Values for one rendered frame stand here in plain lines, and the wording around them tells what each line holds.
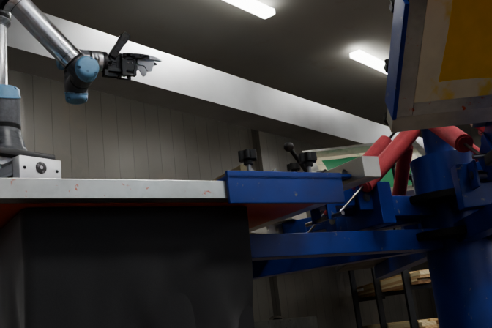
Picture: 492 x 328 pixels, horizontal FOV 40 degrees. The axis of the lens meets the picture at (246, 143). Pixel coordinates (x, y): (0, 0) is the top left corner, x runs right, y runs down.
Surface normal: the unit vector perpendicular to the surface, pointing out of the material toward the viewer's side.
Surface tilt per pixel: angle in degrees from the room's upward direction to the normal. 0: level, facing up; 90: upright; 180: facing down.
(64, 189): 90
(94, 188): 90
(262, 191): 90
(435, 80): 148
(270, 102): 90
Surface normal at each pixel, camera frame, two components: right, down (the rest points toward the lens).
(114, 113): 0.76, -0.25
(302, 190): 0.50, -0.29
